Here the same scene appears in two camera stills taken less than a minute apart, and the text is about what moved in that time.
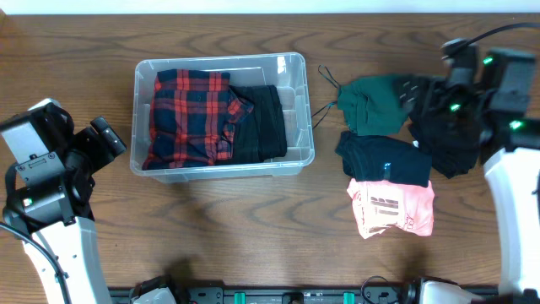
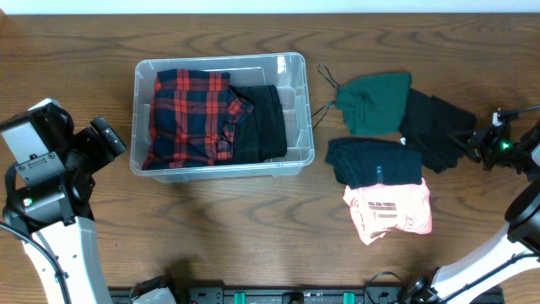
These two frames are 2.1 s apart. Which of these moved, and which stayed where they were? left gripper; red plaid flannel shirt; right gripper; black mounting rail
Moved: right gripper
Stayed: red plaid flannel shirt; left gripper; black mounting rail
